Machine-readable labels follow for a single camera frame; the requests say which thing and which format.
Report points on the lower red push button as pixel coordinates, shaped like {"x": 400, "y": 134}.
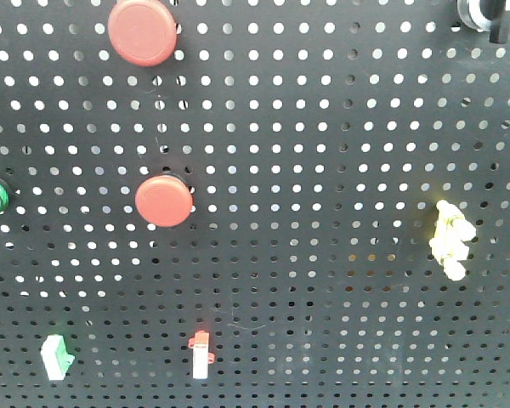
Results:
{"x": 164, "y": 201}

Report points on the green white rocker switch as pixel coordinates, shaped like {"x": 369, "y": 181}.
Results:
{"x": 55, "y": 357}

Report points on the large upper red push button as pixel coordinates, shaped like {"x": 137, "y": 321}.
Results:
{"x": 143, "y": 32}

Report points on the yellow white toggle switch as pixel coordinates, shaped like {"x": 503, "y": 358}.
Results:
{"x": 447, "y": 245}

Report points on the red white rocker switch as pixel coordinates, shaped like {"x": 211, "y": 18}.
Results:
{"x": 202, "y": 357}

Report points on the black silver rotary selector switch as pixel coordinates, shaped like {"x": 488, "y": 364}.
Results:
{"x": 490, "y": 16}

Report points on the black perforated pegboard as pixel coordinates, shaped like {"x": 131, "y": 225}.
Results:
{"x": 316, "y": 138}

